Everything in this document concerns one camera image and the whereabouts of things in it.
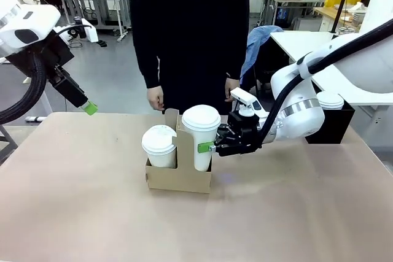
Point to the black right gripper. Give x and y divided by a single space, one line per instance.
242 134

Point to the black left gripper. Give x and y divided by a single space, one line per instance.
61 59

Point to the tall white paper cup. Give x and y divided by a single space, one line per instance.
202 151

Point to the brown cardboard cup carrier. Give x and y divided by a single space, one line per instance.
181 176

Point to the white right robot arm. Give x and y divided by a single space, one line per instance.
307 105

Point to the white lid of tall cup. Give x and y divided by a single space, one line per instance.
201 117

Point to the short white paper cup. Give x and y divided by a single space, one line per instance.
161 159

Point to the white lid of short cup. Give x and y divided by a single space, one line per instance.
158 139

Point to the person's left hand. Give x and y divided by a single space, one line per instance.
231 88

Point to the person's right hand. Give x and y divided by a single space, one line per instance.
155 97

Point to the white power strip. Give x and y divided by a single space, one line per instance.
36 119

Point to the white box with black device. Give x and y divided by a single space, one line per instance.
87 33

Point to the blue cloth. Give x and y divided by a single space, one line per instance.
256 47

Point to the person's black hoodie torso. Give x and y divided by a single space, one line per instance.
190 29

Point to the stack of white lids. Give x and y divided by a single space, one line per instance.
331 101

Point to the white side table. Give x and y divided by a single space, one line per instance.
298 44

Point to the wooden background table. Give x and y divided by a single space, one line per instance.
328 13

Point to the black tripod pole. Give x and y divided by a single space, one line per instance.
340 4

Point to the stack of white bowls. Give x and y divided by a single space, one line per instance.
358 15

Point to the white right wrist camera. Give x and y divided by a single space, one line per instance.
245 99

